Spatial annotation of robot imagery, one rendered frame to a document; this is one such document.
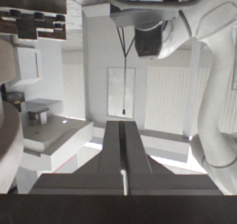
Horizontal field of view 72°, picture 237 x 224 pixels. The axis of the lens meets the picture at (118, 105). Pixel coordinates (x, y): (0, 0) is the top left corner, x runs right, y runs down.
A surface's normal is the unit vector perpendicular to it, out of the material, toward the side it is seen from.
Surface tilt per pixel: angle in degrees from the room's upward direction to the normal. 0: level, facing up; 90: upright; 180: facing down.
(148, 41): 102
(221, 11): 78
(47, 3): 90
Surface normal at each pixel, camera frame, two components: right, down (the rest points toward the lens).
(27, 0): 0.39, 0.23
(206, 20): -0.20, 0.58
